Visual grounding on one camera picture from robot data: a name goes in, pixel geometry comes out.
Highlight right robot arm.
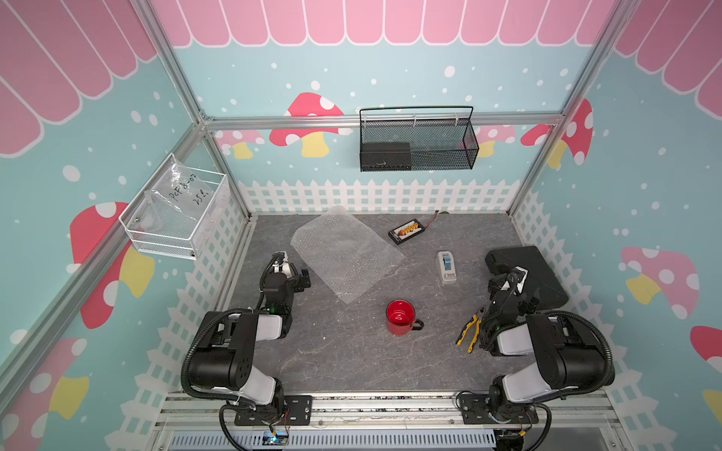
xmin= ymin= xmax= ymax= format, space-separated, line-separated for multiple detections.
xmin=469 ymin=267 xmax=616 ymax=423

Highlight clear plastic labelled bag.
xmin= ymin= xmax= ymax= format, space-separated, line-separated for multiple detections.
xmin=140 ymin=154 xmax=224 ymax=249

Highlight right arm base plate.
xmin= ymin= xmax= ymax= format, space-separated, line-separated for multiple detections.
xmin=454 ymin=391 xmax=539 ymax=426

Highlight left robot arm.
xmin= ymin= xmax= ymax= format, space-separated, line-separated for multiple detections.
xmin=180 ymin=251 xmax=311 ymax=425

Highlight red enamel mug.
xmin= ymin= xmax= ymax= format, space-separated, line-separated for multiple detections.
xmin=385 ymin=300 xmax=425 ymax=336

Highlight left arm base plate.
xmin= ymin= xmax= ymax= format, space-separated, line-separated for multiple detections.
xmin=233 ymin=396 xmax=313 ymax=427

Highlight black box in basket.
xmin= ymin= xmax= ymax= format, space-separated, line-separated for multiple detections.
xmin=359 ymin=142 xmax=412 ymax=172

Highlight black mesh wall basket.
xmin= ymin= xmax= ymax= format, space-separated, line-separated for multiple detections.
xmin=358 ymin=105 xmax=479 ymax=172

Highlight white blue tape dispenser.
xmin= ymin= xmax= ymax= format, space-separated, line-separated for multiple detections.
xmin=436 ymin=251 xmax=457 ymax=286

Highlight yellow blue pliers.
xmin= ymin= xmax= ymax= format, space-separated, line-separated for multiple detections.
xmin=455 ymin=307 xmax=485 ymax=353

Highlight black plastic tool case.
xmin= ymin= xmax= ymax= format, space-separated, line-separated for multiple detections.
xmin=485 ymin=246 xmax=569 ymax=310

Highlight clear bubble wrap sheet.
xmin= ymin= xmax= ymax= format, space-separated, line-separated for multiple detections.
xmin=291 ymin=206 xmax=404 ymax=304

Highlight red black charger cable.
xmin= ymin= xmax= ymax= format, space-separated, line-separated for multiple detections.
xmin=419 ymin=209 xmax=447 ymax=233

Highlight white wire wall basket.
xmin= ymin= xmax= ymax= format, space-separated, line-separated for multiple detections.
xmin=117 ymin=153 xmax=229 ymax=261

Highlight black battery charger board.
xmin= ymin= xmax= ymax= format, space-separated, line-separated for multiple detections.
xmin=388 ymin=219 xmax=426 ymax=245

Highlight white ribbed cable duct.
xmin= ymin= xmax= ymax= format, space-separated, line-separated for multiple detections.
xmin=167 ymin=429 xmax=498 ymax=451

